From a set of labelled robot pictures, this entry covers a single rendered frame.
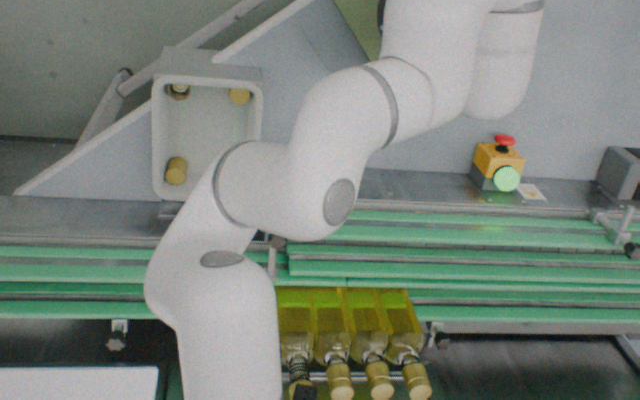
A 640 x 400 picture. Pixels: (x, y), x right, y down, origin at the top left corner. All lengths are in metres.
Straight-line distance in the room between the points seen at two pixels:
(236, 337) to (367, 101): 0.23
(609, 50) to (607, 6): 0.08
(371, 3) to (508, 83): 0.33
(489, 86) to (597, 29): 0.55
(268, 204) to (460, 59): 0.23
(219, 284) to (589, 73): 0.90
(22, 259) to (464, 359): 0.82
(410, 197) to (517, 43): 0.46
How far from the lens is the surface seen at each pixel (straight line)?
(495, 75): 0.67
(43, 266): 1.03
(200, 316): 0.48
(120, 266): 1.02
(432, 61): 0.57
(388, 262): 1.03
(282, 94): 1.05
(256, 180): 0.50
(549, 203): 1.17
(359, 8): 0.93
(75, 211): 1.13
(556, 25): 1.15
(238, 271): 0.48
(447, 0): 0.57
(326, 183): 0.46
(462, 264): 1.08
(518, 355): 1.29
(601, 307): 1.29
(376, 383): 0.89
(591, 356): 1.37
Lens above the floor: 1.73
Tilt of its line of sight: 60 degrees down
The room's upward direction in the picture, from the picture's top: 165 degrees clockwise
